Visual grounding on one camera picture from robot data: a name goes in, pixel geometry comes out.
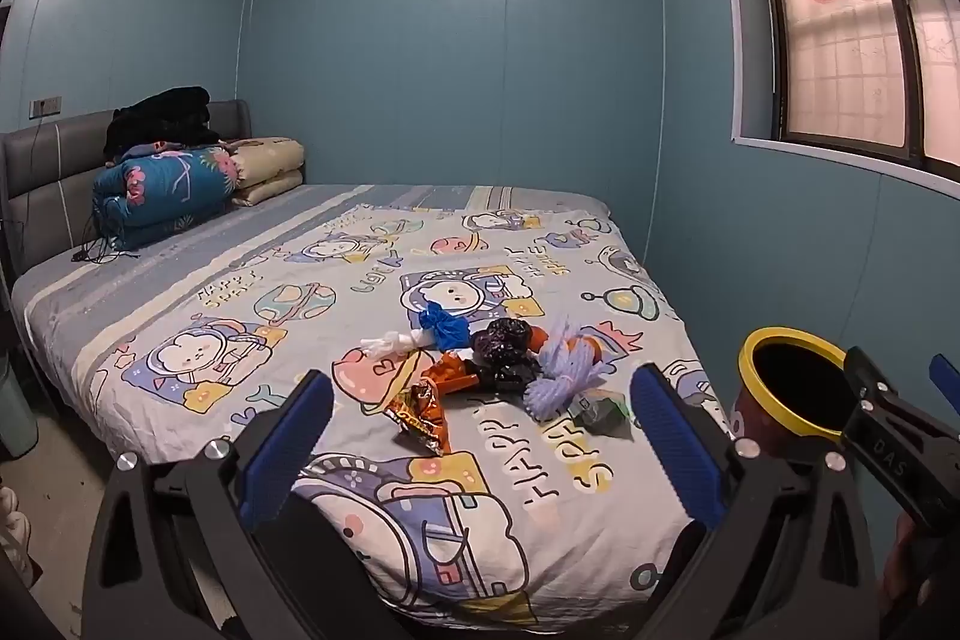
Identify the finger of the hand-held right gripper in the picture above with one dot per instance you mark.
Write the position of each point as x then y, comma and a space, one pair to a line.
946, 376
900, 460

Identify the black clothing pile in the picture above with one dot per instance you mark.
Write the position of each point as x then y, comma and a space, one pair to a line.
161, 119

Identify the orange plastic piece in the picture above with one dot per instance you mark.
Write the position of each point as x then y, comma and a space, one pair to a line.
537, 340
589, 353

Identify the black plastic bag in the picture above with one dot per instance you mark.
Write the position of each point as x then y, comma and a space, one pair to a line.
501, 347

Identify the grey plastic bin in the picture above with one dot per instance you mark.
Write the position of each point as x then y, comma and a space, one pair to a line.
15, 407

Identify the grey upholstered bed frame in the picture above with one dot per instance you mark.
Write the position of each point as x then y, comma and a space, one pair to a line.
45, 175

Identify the purple yarn bundle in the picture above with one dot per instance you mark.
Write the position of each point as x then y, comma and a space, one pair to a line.
559, 385

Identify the bed with cartoon sheet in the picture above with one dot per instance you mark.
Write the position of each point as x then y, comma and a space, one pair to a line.
300, 340

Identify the lavender knitted cloth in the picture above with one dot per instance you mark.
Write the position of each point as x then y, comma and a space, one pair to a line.
564, 331

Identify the wall socket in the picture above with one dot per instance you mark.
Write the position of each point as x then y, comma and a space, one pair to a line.
45, 106

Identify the dark framed window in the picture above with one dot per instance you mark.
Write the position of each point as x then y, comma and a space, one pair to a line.
847, 70

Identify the beige folded quilt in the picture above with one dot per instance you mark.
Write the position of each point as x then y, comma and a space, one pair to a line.
266, 168

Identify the shiny orange black wrapper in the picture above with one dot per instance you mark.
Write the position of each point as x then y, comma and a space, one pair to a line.
420, 419

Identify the blue floral folded quilt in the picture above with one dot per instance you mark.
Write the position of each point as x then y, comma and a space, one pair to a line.
165, 190

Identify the orange snack packet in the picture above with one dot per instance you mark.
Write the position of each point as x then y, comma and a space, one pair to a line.
448, 371

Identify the white shoe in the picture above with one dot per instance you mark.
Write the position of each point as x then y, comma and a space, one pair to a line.
13, 535

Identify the white plastic bag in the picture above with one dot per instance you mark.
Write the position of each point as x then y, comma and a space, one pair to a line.
390, 345

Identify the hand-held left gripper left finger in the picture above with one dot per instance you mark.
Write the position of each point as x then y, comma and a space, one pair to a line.
289, 445

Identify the yellow rimmed bin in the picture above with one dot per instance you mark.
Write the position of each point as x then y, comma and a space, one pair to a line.
757, 377

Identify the blue plastic bag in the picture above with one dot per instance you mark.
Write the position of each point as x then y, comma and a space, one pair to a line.
446, 326

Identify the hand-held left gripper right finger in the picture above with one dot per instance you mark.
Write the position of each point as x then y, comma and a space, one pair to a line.
675, 445

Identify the dark green wrapper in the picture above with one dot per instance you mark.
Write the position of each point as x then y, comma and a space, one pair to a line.
600, 416

